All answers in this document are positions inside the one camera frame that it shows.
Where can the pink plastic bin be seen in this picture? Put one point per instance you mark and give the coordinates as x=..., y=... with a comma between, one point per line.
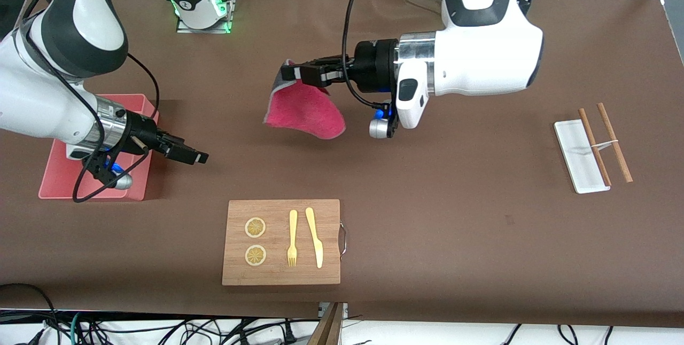
x=56, y=182

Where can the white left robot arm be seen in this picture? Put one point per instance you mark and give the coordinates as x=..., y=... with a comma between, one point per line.
x=481, y=56

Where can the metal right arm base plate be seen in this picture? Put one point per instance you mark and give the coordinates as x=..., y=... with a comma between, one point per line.
x=206, y=30

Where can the white band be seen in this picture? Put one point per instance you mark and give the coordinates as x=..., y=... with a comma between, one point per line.
x=604, y=144

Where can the lemon slice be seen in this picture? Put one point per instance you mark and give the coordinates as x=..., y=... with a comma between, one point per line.
x=255, y=227
x=255, y=255

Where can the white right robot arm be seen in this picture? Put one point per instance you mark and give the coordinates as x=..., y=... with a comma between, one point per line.
x=32, y=94

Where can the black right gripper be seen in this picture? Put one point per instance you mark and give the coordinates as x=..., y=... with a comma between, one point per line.
x=140, y=129

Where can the yellow plastic knife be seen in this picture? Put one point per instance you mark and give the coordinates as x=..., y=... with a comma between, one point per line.
x=315, y=238

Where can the yellow plastic fork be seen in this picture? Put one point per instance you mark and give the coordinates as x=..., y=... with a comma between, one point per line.
x=292, y=238

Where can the red and grey cloth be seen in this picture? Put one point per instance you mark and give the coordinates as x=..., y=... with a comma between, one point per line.
x=304, y=110

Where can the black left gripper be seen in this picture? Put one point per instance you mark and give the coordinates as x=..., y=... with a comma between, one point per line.
x=374, y=65

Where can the small metal bracket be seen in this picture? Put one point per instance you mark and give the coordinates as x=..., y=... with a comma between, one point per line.
x=344, y=310

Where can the white rectangular tray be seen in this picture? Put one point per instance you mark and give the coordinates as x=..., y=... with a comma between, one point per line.
x=577, y=158

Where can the wooden stick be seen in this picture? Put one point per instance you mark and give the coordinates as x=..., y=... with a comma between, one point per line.
x=614, y=142
x=593, y=142

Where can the wooden cutting board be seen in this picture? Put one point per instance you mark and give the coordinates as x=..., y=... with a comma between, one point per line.
x=278, y=275

